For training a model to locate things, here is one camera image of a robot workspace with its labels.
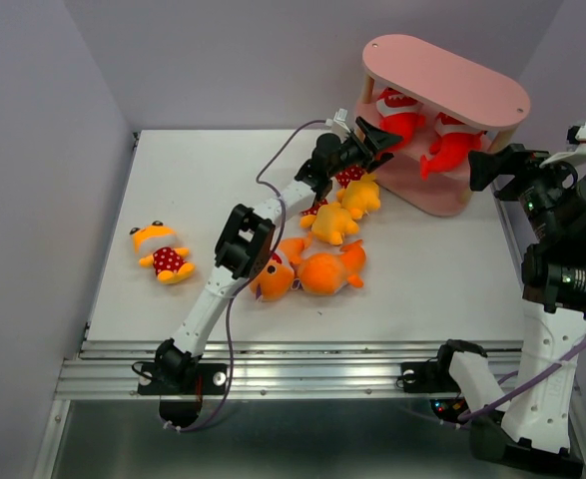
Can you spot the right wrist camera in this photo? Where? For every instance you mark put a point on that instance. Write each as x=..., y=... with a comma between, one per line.
x=575, y=153

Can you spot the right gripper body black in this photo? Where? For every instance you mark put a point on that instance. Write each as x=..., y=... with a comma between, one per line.
x=543, y=189

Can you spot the pink three-tier shelf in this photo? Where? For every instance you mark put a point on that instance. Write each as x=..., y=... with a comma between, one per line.
x=443, y=106

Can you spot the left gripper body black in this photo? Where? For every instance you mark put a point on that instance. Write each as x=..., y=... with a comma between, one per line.
x=352, y=152

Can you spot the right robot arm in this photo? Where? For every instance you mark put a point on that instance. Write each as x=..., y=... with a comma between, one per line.
x=528, y=427

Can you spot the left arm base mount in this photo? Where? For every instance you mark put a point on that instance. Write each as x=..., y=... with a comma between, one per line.
x=189, y=404

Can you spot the orange shark plush facing camera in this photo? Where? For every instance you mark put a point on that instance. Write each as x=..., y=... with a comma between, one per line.
x=279, y=275

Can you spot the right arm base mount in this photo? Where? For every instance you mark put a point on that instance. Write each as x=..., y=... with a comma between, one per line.
x=427, y=384

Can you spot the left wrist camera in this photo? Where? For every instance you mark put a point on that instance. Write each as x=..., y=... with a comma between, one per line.
x=338, y=124

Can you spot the red shark plush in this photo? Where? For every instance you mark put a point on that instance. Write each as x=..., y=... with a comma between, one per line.
x=399, y=115
x=454, y=141

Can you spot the red shark plush front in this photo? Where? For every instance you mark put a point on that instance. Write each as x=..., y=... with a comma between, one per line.
x=454, y=141

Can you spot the aluminium rail frame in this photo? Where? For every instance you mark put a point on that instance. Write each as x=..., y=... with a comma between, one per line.
x=278, y=370

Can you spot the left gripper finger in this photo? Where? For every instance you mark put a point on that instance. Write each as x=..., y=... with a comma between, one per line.
x=375, y=138
x=378, y=161

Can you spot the orange shark plush back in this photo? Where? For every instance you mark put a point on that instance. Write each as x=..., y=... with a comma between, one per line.
x=326, y=273

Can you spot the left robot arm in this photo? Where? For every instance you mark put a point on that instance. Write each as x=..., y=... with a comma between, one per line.
x=248, y=239

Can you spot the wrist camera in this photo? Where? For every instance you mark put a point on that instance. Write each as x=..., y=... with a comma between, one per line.
x=575, y=153
x=338, y=124

